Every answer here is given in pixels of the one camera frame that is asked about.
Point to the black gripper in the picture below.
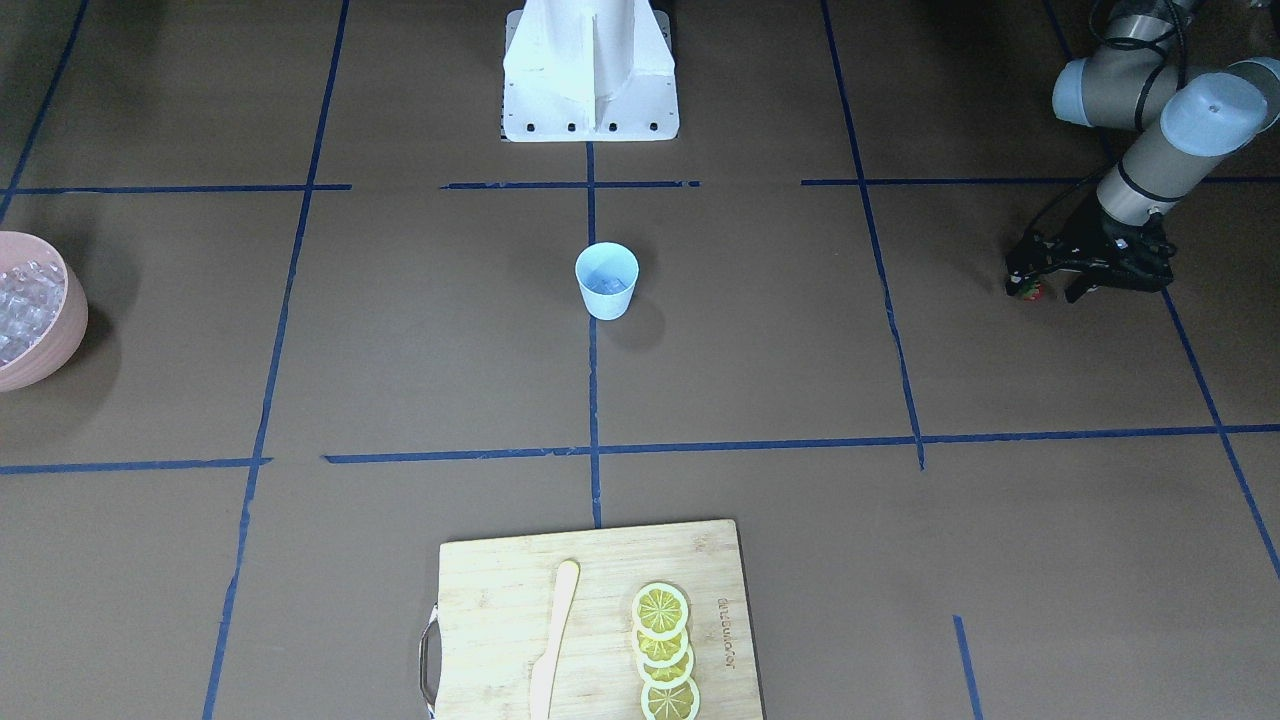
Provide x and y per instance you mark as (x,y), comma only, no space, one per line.
(1087,237)

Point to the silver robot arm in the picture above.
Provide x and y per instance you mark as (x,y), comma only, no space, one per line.
(1186,121)

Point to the light blue plastic cup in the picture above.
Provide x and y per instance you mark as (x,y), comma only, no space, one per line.
(607,274)

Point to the clear ice cubes pile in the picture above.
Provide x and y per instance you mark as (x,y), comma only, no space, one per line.
(31,296)

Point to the lemon slice top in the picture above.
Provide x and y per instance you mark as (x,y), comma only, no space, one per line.
(660,611)

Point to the lemon slice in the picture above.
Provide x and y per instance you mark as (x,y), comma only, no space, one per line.
(679,702)
(660,652)
(660,611)
(669,676)

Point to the lemon slice bottom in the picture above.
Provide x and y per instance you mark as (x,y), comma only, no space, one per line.
(679,702)

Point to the bamboo cutting board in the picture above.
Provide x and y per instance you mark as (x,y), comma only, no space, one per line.
(490,622)

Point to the yellow plastic knife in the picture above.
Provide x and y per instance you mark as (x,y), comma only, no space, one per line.
(543,671)

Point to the pink bowl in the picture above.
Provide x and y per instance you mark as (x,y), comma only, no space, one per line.
(65,334)

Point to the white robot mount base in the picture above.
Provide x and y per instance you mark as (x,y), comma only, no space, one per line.
(590,71)

